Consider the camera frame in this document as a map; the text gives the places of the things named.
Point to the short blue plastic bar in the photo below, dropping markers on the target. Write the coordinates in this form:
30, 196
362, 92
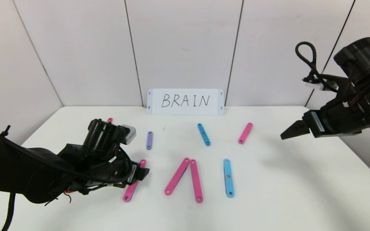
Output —
203, 134

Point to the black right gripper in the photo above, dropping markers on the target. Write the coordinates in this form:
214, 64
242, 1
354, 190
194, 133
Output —
316, 124

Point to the long blue bar orange dot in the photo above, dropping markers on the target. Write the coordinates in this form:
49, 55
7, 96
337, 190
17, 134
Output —
228, 184

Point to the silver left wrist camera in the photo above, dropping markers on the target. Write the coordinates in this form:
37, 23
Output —
129, 134

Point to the short pink plastic bar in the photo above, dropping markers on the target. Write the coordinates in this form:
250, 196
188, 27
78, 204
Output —
245, 133

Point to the short purple plastic bar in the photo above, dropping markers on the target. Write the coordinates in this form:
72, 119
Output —
149, 140

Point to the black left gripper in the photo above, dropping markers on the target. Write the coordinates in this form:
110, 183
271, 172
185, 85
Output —
134, 173

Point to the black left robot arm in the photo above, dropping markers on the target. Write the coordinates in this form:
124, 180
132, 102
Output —
27, 170

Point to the white BRAIN word card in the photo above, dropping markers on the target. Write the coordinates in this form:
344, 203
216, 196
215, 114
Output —
185, 110

